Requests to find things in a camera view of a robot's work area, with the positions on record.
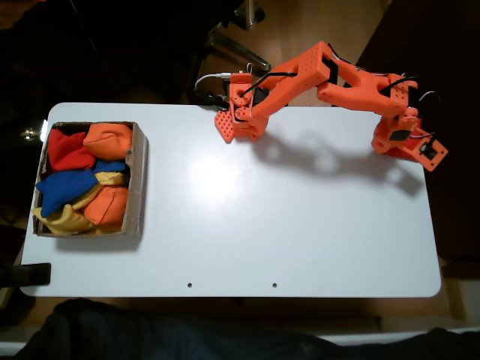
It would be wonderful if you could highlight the cardboard box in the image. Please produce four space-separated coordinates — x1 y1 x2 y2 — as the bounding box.
32 120 150 240

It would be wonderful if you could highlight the orange bean bag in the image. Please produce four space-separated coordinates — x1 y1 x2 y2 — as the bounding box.
82 122 135 163
82 186 131 227

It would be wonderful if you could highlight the yellow bean bag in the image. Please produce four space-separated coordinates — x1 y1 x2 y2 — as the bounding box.
31 204 125 236
71 171 129 211

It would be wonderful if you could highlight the blue bean bag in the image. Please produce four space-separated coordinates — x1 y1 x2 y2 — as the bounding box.
35 160 128 218

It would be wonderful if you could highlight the dark brown furniture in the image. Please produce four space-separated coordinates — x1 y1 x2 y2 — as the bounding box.
331 0 480 263

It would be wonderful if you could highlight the black base clamp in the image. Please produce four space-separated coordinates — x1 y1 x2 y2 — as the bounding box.
193 91 229 112

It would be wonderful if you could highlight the person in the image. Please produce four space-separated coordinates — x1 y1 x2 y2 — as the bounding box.
14 298 480 360

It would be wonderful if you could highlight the small shiny metal object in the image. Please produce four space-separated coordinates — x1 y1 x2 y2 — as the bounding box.
20 118 49 142

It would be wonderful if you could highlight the black table clamp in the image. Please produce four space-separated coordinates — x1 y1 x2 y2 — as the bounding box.
0 262 52 289

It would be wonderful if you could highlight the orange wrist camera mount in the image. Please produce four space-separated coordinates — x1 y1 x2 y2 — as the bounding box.
406 127 449 173

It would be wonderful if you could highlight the black camera cable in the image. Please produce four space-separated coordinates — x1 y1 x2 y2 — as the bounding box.
245 70 298 97

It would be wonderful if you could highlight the white power cable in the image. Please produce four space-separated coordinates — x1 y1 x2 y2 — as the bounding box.
193 72 233 92

